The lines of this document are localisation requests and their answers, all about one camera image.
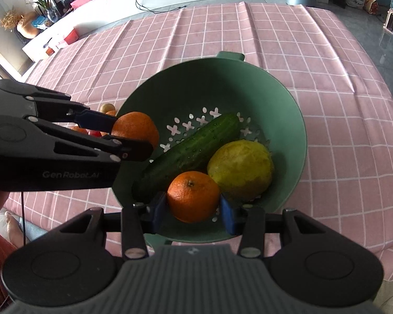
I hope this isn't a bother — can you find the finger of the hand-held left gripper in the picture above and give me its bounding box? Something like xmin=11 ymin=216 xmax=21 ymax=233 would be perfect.
xmin=24 ymin=114 xmax=154 ymax=163
xmin=0 ymin=78 xmax=118 ymax=131

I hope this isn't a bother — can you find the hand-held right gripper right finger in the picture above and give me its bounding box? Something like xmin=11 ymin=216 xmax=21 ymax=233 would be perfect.
xmin=219 ymin=194 xmax=315 ymax=258

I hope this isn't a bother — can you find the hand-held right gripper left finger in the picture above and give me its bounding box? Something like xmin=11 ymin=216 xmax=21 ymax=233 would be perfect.
xmin=61 ymin=192 xmax=167 ymax=259

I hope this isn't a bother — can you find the green colander bowl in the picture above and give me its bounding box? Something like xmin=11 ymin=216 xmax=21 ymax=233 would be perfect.
xmin=111 ymin=51 xmax=308 ymax=246

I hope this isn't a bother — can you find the yellow-green pear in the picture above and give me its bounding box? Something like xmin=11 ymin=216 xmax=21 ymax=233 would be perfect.
xmin=207 ymin=139 xmax=275 ymax=202

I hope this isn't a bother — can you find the green cucumber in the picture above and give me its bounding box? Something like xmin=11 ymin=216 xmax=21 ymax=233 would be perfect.
xmin=133 ymin=113 xmax=242 ymax=203

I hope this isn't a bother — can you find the person's foot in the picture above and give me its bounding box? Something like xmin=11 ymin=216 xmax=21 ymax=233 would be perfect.
xmin=3 ymin=211 xmax=25 ymax=247

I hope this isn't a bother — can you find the brown vase with dried flowers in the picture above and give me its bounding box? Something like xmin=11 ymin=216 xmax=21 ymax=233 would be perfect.
xmin=0 ymin=9 xmax=41 ymax=40

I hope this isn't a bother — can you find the pink checked tablecloth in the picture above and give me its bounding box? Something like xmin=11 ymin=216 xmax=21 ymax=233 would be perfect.
xmin=3 ymin=3 xmax=393 ymax=282

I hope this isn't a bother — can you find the pink heater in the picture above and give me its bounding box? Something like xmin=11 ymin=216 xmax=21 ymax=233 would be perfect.
xmin=383 ymin=9 xmax=393 ymax=35

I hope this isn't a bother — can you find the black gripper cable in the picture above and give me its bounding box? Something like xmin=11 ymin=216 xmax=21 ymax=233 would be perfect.
xmin=21 ymin=191 xmax=27 ymax=246

